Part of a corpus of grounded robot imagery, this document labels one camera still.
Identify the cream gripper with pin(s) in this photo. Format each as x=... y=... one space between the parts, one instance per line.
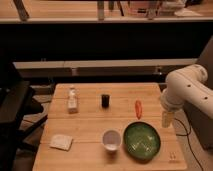
x=167 y=118

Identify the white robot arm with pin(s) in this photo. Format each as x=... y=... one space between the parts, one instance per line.
x=186 y=84

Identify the small black eraser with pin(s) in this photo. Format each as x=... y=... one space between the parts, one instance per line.
x=105 y=100

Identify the orange carrot toy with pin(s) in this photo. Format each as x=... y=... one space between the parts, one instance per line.
x=138 y=109

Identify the green bowl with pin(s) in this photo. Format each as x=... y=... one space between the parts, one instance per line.
x=141 y=141

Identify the white cup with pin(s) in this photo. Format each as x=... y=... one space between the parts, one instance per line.
x=111 y=141

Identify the small clear bottle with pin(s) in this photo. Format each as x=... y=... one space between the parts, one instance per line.
x=72 y=101

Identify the black chair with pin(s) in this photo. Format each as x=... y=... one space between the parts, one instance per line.
x=16 y=101

